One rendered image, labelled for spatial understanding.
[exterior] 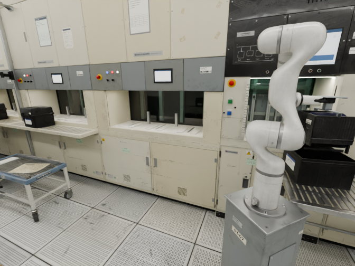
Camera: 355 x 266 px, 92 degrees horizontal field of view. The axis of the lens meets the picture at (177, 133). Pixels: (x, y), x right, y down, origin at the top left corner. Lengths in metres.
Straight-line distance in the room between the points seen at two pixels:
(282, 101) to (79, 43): 2.13
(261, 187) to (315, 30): 0.65
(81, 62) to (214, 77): 1.55
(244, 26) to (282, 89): 0.88
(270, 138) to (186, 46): 1.13
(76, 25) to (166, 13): 1.08
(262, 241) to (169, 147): 1.20
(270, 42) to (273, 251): 0.89
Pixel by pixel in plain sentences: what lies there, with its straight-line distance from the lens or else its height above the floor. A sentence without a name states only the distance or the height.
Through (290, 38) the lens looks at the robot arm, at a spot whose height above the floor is 1.51.
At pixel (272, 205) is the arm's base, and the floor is 0.80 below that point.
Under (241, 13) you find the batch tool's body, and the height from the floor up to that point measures 1.84.
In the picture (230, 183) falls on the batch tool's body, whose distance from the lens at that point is 1.79.
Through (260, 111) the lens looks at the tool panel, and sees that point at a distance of 2.46.
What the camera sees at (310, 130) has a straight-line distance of 1.24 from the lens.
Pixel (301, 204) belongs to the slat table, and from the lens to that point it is 1.13.
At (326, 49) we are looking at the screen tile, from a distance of 1.61.
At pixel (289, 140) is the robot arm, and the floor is 1.13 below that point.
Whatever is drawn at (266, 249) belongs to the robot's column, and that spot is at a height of 0.66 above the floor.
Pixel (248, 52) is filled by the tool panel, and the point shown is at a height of 1.58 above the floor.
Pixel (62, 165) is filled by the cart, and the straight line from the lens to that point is 2.40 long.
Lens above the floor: 1.35
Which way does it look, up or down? 16 degrees down
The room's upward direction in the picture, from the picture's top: straight up
